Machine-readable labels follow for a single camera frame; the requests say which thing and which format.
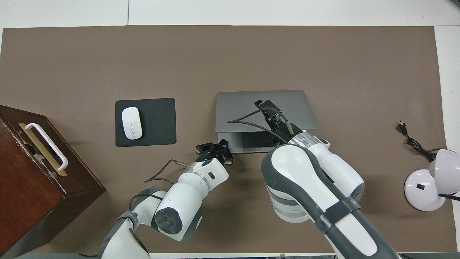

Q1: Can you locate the brown table mat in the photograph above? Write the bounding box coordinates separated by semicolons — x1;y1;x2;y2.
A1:
0;25;457;254

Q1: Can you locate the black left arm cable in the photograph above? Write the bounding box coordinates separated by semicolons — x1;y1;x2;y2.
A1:
144;159;189;183

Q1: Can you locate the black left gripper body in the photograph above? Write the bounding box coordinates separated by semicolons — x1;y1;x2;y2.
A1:
197;147;228;165

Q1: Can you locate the white box handle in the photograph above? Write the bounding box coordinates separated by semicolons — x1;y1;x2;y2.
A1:
19;122;69;177

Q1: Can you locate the silver laptop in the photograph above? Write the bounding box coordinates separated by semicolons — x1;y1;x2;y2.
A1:
215;90;320;154

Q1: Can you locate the white computer mouse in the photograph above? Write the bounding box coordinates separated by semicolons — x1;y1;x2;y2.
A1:
121;107;143;140

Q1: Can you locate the white desk lamp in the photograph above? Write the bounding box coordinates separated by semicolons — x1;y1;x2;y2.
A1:
404;149;460;212

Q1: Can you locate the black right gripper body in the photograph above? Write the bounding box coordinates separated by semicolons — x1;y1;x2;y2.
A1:
263;109;296;143

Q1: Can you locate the black lamp power cable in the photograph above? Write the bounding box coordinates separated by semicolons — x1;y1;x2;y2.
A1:
397;121;437;161

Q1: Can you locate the black mouse pad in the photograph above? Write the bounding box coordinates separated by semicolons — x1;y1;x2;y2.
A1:
115;98;177;147

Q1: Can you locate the dark brown wooden box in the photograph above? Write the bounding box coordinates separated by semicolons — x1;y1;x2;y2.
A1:
0;105;106;258

